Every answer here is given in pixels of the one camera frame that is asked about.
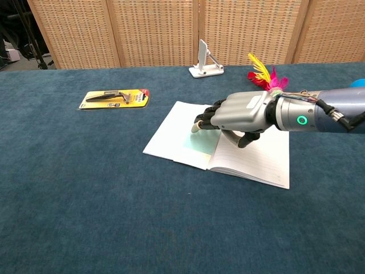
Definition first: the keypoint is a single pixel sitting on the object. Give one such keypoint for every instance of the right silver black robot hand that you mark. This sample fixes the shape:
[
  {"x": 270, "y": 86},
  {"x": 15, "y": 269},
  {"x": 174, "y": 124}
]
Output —
[{"x": 242, "y": 109}]

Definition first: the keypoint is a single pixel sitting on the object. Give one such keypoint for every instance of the light blue tasselled bookmark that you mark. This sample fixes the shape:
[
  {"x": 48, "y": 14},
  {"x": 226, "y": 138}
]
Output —
[{"x": 202, "y": 142}]

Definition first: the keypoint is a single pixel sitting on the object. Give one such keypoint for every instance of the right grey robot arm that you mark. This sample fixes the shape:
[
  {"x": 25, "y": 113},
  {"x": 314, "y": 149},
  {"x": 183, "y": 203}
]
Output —
[{"x": 296, "y": 111}]

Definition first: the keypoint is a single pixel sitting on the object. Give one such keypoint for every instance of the colourful feather shuttlecock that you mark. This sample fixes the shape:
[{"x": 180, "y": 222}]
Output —
[{"x": 272, "y": 80}]

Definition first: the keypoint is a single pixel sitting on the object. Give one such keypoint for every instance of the open white lined notebook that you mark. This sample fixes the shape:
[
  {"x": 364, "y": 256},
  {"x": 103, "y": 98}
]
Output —
[{"x": 256, "y": 160}]

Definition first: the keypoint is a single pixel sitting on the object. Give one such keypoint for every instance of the white folding phone stand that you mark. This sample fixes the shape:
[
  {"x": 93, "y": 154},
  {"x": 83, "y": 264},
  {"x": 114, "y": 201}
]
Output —
[{"x": 203, "y": 55}]

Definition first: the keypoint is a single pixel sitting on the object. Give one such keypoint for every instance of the wicker folding screen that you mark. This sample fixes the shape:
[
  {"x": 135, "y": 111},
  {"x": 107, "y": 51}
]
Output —
[{"x": 154, "y": 31}]

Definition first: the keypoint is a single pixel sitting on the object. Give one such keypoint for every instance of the blue foam ball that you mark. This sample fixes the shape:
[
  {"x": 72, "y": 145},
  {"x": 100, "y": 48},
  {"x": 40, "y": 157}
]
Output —
[{"x": 358, "y": 84}]

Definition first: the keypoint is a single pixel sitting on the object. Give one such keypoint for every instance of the razor in yellow blister pack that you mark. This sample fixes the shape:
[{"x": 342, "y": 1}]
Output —
[{"x": 114, "y": 99}]

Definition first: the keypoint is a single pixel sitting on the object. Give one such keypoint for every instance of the blue carpet table mat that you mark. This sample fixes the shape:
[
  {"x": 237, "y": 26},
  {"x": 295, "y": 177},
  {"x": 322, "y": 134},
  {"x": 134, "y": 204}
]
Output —
[{"x": 85, "y": 185}]

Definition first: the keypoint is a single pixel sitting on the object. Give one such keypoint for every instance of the black tripod stand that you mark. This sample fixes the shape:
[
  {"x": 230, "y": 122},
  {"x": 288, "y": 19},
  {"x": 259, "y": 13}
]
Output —
[{"x": 40, "y": 57}]

